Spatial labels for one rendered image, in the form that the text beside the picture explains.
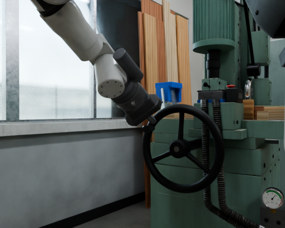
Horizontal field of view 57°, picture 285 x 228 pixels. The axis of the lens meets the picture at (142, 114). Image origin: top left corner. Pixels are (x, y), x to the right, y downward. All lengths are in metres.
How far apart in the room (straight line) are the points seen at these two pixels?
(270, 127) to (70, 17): 0.71
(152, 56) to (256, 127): 1.89
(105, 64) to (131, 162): 2.09
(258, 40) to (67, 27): 0.98
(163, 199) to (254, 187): 0.37
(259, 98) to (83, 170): 1.54
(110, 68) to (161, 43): 2.32
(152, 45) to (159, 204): 1.90
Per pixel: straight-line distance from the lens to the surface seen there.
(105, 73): 0.63
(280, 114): 1.12
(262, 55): 1.34
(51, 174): 2.15
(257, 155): 0.99
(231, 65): 1.27
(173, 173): 1.10
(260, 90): 1.30
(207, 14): 1.18
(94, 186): 2.41
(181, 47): 3.21
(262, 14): 0.50
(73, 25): 0.56
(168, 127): 1.09
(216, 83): 1.14
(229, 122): 0.90
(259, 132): 0.98
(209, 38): 1.14
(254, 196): 1.02
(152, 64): 2.70
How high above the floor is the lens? 0.93
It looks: level
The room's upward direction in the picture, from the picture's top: straight up
